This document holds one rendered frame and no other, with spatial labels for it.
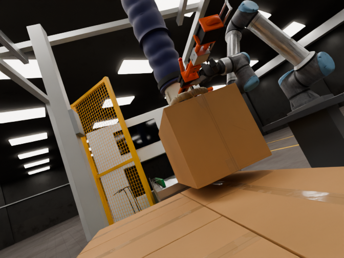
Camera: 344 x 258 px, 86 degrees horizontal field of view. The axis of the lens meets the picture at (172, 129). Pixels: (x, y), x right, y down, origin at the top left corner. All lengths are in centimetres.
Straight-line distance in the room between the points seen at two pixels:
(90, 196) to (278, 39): 215
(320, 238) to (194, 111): 65
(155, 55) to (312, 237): 116
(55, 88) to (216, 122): 207
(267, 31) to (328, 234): 127
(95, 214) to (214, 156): 163
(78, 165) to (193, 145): 163
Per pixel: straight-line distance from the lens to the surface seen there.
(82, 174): 226
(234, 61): 113
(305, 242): 45
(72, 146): 232
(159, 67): 127
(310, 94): 164
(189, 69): 92
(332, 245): 43
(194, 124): 88
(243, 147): 94
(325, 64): 155
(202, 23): 72
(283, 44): 153
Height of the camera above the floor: 76
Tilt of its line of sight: 10 degrees up
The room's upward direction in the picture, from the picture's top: 23 degrees counter-clockwise
